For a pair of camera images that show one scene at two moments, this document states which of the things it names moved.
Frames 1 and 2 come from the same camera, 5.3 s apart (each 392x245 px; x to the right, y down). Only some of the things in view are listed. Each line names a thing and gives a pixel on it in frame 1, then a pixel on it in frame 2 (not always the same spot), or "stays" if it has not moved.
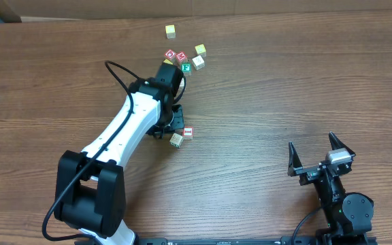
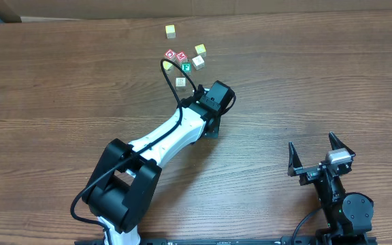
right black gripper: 314,170 stays
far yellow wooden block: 170,31 stays
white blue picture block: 182,85 stays
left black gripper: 177,118 -> 211,133
